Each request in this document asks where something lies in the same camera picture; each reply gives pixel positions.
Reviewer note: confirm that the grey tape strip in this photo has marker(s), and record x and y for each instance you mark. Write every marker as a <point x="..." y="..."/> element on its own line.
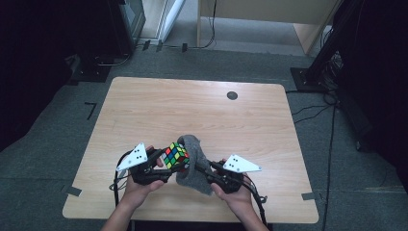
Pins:
<point x="73" y="191"/>
<point x="308" y="196"/>

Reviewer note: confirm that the dark curtain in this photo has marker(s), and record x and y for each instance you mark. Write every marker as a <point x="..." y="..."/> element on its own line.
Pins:
<point x="32" y="64"/>
<point x="385" y="80"/>

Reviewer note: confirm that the white panel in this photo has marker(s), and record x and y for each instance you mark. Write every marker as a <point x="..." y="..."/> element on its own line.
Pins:
<point x="170" y="16"/>

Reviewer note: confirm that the dark round table grommet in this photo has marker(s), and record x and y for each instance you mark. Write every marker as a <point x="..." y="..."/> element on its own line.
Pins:
<point x="232" y="95"/>

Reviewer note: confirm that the black stand base plate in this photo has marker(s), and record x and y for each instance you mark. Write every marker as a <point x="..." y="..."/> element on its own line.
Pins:
<point x="91" y="72"/>

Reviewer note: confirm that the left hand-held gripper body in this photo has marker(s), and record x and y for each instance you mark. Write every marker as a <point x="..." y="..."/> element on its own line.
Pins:
<point x="136" y="157"/>

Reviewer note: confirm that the light wooden desk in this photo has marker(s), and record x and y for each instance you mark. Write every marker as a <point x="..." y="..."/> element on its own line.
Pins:
<point x="256" y="8"/>

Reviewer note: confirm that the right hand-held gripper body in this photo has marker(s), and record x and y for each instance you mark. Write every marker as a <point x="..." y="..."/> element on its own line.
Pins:
<point x="240" y="164"/>

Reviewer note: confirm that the grey cloth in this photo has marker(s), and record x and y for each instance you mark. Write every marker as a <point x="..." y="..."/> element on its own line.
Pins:
<point x="195" y="150"/>

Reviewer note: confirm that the multicoloured puzzle cube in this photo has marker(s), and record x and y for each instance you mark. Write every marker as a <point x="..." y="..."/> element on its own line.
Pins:
<point x="174" y="155"/>

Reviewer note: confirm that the person's right hand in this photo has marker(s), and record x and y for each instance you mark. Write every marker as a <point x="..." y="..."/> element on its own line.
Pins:
<point x="237" y="203"/>

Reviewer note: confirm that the black metal stand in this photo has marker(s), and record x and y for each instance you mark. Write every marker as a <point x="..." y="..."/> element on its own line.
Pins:
<point x="320" y="64"/>

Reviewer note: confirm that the black tape piece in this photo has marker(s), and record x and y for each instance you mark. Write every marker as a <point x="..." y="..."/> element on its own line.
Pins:
<point x="146" y="45"/>
<point x="159" y="46"/>
<point x="184" y="47"/>

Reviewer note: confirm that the black tape corner mark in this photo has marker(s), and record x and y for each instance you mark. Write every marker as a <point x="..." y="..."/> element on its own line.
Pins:
<point x="92" y="110"/>

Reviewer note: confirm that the person's left hand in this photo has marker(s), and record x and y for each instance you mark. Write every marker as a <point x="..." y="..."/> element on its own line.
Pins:
<point x="138" y="194"/>

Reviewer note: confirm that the dark monitor cabinet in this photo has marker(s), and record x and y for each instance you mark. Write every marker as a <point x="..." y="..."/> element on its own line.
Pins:
<point x="128" y="22"/>

